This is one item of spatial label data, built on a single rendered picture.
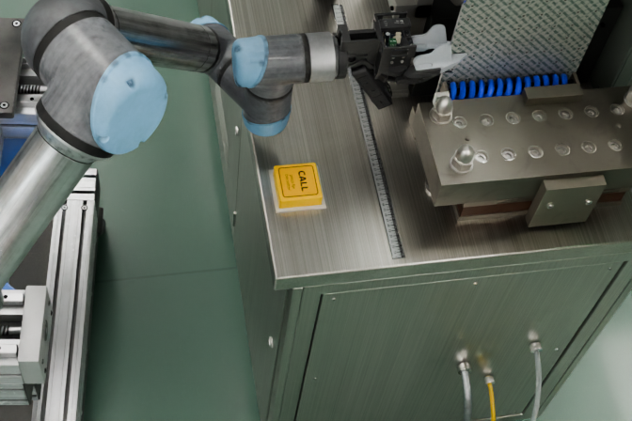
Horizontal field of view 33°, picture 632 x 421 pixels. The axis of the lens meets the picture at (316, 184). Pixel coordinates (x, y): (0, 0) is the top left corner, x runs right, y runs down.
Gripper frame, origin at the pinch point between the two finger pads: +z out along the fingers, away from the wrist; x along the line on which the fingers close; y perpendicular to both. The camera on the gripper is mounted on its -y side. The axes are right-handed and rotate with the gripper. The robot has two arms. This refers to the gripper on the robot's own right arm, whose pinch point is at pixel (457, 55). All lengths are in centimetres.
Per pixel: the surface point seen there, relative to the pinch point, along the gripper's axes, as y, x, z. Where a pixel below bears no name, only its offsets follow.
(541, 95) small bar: -4.3, -5.9, 13.5
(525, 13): 9.1, -0.3, 8.8
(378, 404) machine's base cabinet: -79, -26, -6
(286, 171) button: -16.6, -7.9, -27.3
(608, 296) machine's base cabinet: -39, -26, 30
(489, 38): 3.8, -0.3, 4.4
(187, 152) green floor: -109, 62, -36
